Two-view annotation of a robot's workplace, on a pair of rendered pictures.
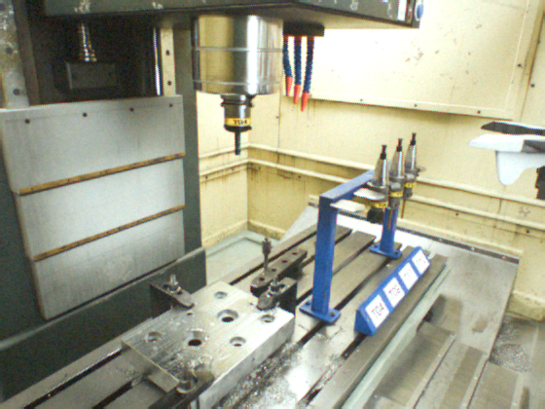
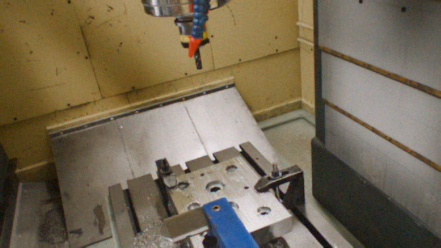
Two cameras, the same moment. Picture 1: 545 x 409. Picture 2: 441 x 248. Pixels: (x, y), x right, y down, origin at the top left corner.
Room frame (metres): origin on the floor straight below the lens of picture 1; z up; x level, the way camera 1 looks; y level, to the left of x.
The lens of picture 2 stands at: (1.18, -0.49, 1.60)
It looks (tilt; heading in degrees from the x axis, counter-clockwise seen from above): 28 degrees down; 126
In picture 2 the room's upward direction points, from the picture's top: 9 degrees counter-clockwise
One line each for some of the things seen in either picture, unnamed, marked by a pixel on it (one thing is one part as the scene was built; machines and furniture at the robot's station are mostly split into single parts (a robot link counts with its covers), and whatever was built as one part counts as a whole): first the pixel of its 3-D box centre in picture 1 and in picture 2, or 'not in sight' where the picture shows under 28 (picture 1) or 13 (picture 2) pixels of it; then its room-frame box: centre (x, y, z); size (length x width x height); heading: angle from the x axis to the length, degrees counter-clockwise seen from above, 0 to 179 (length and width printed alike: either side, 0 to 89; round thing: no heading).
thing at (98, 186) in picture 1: (114, 199); (382, 100); (1.02, 0.42, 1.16); 0.48 x 0.05 x 0.51; 143
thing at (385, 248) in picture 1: (390, 212); not in sight; (1.25, -0.41, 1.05); 0.10 x 0.05 x 0.30; 53
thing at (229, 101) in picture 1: (237, 99); (190, 14); (0.75, 0.06, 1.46); 0.06 x 0.06 x 0.03
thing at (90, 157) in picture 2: not in sight; (170, 163); (0.22, 0.46, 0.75); 0.89 x 0.67 x 0.26; 53
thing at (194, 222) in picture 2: (349, 206); (183, 226); (0.87, -0.19, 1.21); 0.07 x 0.05 x 0.01; 53
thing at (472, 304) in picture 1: (358, 286); not in sight; (1.27, -0.33, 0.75); 0.89 x 0.70 x 0.26; 53
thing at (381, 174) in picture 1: (381, 170); not in sight; (1.00, -0.28, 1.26); 0.04 x 0.04 x 0.07
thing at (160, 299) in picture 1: (172, 302); (279, 186); (0.82, 0.22, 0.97); 0.13 x 0.03 x 0.15; 53
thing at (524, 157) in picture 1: (508, 161); not in sight; (0.47, -0.29, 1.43); 0.09 x 0.03 x 0.06; 95
